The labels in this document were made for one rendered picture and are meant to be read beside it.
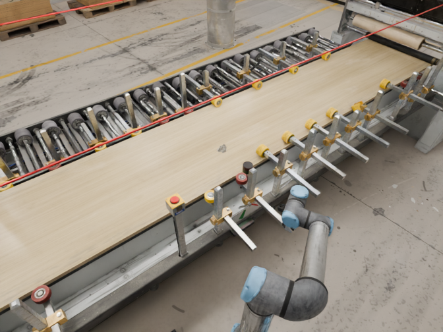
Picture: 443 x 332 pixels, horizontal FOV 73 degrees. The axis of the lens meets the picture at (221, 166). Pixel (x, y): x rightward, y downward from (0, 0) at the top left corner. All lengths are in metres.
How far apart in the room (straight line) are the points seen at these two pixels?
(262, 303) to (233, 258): 1.65
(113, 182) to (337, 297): 1.88
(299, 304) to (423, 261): 2.25
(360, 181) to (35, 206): 2.91
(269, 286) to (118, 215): 1.11
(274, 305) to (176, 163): 1.31
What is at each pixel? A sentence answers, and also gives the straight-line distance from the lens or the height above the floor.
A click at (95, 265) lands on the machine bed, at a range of 1.91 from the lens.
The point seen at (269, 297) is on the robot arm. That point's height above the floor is 1.44.
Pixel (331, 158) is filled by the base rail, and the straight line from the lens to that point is 2.54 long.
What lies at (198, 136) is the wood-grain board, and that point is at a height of 0.90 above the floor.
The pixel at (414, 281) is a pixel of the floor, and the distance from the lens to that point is 3.02.
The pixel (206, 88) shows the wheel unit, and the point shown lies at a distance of 2.68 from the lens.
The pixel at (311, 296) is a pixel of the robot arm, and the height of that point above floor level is 1.44.
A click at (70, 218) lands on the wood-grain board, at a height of 0.90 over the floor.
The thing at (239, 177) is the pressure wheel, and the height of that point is 0.91.
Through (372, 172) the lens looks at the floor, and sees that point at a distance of 3.64.
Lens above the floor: 2.37
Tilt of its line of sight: 46 degrees down
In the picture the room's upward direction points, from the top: 1 degrees clockwise
